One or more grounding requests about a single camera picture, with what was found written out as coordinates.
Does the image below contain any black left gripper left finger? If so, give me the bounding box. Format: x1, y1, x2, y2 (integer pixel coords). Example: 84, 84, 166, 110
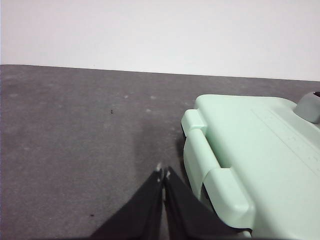
89, 168, 164, 239

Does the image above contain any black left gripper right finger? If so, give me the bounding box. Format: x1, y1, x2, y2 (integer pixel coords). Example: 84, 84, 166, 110
163, 166, 251, 238

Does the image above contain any mint green breakfast machine base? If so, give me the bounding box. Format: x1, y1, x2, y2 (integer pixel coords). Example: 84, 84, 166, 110
179, 108, 256, 238

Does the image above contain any mint green hinged griddle cover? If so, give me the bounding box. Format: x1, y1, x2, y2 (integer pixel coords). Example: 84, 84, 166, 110
194, 91, 320, 240

